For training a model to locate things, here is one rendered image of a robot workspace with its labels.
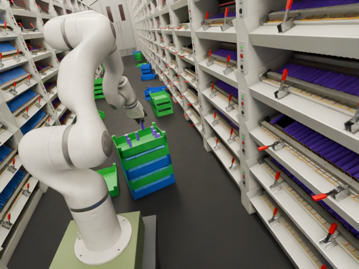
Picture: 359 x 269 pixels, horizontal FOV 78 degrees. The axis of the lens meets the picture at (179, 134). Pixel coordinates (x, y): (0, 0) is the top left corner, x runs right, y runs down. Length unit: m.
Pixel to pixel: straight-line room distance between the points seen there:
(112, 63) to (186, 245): 0.93
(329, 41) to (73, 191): 0.72
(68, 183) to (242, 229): 0.90
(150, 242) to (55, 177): 0.44
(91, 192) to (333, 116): 0.66
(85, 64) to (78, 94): 0.11
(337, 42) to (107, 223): 0.76
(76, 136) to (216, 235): 0.90
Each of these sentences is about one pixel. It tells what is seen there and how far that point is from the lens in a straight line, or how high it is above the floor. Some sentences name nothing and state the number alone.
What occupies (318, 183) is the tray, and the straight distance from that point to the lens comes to 0.77.
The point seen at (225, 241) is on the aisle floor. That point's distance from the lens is 1.24.
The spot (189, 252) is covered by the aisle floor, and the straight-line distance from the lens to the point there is 1.21.
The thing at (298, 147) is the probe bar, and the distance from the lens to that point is 0.85.
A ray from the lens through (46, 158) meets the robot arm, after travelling 0.64.
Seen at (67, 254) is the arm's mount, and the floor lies 0.38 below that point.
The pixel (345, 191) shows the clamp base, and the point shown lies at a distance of 0.73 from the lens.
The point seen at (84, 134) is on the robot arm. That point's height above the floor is 0.78.
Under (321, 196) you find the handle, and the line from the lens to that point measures 0.69.
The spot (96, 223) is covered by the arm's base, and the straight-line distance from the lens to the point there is 0.75.
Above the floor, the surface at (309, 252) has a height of 0.14.
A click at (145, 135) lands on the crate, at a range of 1.55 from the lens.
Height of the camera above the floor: 1.00
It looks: 27 degrees down
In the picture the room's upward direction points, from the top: 10 degrees counter-clockwise
